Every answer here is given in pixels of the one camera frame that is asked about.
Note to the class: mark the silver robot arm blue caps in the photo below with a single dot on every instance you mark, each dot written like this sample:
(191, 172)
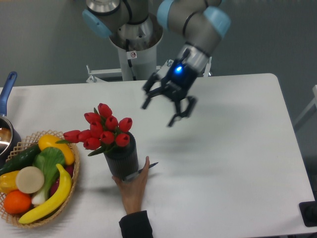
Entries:
(203, 25)

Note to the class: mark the dark sleeved forearm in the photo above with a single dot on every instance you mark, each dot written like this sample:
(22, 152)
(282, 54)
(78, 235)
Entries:
(136, 225)

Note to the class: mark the black device at table edge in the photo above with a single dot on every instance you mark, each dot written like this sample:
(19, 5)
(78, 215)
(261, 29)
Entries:
(309, 213)

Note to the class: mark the yellow banana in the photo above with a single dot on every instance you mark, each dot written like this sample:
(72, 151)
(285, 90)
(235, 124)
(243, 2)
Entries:
(61, 194)

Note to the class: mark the yellow squash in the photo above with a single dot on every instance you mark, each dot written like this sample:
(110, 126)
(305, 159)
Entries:
(49, 140)

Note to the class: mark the grey pen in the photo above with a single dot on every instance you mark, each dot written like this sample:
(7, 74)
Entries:
(135, 174)

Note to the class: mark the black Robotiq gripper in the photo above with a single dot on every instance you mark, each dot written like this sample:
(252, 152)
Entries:
(175, 85)

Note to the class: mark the purple red vegetable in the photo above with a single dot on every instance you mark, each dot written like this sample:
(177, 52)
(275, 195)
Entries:
(55, 186)

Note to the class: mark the red tulip bouquet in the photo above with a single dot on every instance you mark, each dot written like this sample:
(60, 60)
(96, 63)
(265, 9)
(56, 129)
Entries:
(106, 134)

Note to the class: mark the green cucumber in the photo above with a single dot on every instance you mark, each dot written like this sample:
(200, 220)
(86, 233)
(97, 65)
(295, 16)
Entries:
(21, 160)

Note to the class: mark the beige round disc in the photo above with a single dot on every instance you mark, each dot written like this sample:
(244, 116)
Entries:
(29, 180)

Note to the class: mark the orange fruit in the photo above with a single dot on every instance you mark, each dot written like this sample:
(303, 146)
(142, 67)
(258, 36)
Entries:
(17, 202)

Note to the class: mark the dark grey ribbed vase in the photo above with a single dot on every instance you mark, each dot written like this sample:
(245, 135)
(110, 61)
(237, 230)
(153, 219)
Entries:
(123, 161)

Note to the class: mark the green bok choy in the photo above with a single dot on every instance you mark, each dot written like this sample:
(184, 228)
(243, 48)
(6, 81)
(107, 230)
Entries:
(46, 161)

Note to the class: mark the woven wicker basket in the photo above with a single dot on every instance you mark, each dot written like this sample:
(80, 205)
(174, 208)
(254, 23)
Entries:
(24, 144)

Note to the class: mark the blue handled saucepan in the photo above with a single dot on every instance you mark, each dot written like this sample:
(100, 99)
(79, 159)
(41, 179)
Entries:
(9, 137)

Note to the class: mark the person's hand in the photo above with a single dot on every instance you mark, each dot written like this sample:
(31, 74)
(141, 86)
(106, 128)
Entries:
(132, 193)

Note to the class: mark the yellow bell pepper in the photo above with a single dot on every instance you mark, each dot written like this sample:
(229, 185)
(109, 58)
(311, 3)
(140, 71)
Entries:
(7, 182)

